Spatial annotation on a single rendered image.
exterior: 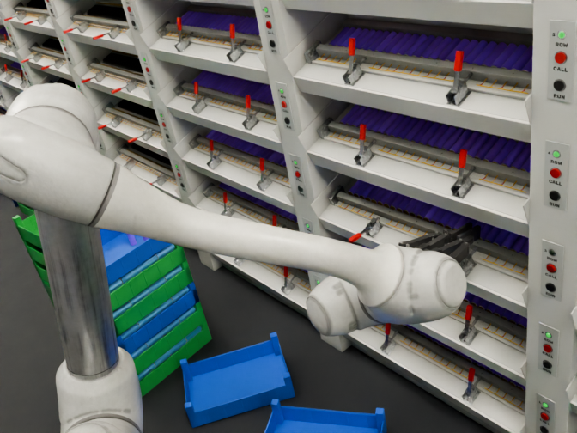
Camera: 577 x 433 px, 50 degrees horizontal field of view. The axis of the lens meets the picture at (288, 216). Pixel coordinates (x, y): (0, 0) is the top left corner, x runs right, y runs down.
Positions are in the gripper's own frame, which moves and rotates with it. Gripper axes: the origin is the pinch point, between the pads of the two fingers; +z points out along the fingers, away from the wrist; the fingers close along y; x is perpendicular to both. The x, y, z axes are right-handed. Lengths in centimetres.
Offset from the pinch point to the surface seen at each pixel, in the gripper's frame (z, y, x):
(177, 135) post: -1, -115, -1
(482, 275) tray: 1.4, 4.1, -8.4
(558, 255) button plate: -3.6, 21.8, 5.0
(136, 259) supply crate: -38, -81, -21
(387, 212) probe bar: 4.3, -25.0, -4.0
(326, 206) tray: 2.0, -44.4, -7.5
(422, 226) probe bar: 4.2, -14.4, -4.1
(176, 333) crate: -29, -81, -51
